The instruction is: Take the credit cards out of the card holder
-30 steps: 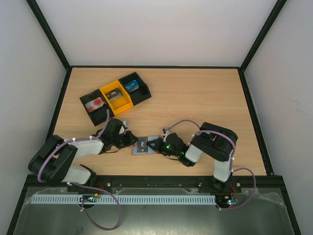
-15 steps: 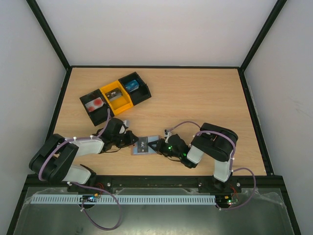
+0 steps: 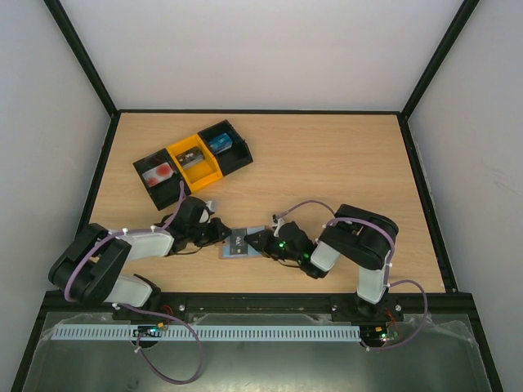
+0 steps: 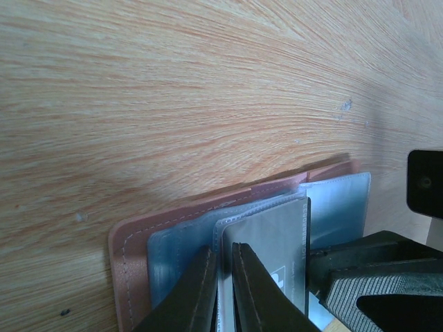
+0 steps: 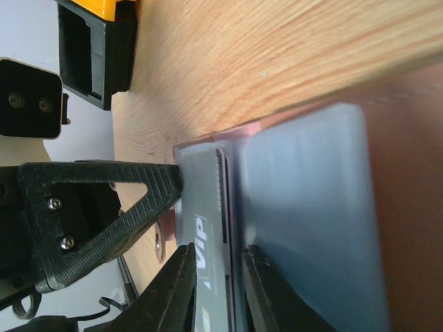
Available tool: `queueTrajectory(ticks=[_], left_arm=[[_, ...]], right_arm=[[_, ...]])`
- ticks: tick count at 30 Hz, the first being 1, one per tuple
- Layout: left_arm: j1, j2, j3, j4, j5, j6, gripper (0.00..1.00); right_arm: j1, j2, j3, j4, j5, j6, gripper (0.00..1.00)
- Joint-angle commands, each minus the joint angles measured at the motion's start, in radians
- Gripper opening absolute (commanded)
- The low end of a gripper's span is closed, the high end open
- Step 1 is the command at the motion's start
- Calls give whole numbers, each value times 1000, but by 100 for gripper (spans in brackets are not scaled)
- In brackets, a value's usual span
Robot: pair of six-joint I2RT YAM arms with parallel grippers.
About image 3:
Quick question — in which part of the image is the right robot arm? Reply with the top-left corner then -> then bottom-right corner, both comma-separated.
244,204 -> 399,320

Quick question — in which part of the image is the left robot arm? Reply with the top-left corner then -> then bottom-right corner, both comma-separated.
48,197 -> 231,308

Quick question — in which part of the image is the white red card stack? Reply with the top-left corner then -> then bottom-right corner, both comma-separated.
141,163 -> 174,188

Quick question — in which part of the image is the black VIP card stack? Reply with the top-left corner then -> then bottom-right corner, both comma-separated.
176,147 -> 204,169

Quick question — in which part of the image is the blue card stack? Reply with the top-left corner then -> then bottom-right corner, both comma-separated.
205,132 -> 234,155

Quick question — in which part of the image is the left black bin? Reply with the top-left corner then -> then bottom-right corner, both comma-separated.
133,149 -> 191,211

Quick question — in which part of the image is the black bin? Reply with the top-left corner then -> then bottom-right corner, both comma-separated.
198,120 -> 253,176
133,149 -> 191,211

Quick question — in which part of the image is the yellow middle bin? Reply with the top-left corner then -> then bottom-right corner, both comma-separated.
167,134 -> 223,194

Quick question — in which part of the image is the right black bin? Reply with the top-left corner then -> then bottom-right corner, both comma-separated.
198,120 -> 253,176

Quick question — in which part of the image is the grey metal front plate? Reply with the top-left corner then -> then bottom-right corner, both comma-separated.
23,313 -> 491,391

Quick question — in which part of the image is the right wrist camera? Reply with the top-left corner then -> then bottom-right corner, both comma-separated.
271,214 -> 286,237

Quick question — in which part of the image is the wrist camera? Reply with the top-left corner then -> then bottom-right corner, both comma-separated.
199,200 -> 217,223
271,214 -> 286,237

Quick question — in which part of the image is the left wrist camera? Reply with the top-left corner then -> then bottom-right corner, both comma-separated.
199,200 -> 217,223

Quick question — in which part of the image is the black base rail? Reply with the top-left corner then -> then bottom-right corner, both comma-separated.
38,291 -> 479,325

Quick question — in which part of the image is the black enclosure frame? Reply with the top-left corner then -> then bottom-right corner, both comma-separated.
11,0 -> 503,391

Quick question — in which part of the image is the light blue cable duct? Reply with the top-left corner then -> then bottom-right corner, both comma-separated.
51,324 -> 360,342

